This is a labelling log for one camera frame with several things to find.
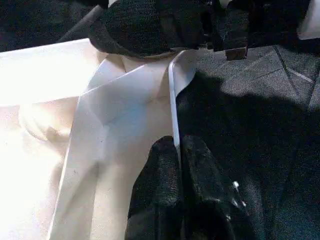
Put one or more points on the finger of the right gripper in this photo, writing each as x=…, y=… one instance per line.
x=80, y=25
x=145, y=30

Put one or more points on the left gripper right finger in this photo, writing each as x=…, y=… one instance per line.
x=207, y=200

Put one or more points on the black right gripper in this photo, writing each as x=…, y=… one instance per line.
x=237, y=22

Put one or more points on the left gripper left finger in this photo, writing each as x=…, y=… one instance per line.
x=157, y=195

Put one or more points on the white plastic table top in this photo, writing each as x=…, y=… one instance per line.
x=75, y=120

